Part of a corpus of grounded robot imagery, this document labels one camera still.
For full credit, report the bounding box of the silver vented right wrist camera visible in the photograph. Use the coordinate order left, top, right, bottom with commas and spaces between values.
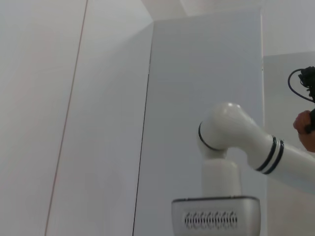
171, 195, 261, 236

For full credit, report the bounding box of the black handheld controller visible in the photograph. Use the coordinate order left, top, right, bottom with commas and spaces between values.
298, 65, 315, 135

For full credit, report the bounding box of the black looped cable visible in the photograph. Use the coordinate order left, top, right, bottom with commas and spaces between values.
287, 68, 313, 102

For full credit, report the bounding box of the person's bare hand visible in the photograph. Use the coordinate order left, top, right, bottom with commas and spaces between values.
292, 110, 315, 153

